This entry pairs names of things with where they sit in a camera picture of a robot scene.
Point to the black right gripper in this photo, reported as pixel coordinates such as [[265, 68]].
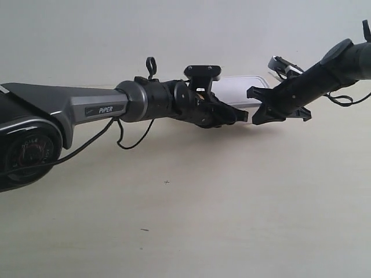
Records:
[[287, 100]]

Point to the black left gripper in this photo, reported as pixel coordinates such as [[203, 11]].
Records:
[[191, 108]]

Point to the white lidded plastic container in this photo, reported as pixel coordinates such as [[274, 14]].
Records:
[[232, 91]]

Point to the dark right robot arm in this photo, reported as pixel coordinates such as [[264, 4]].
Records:
[[342, 66]]

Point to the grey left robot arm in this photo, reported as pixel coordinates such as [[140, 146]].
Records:
[[38, 121]]

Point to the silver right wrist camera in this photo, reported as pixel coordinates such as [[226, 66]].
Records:
[[284, 69]]

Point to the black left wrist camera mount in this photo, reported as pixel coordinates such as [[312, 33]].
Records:
[[202, 77]]

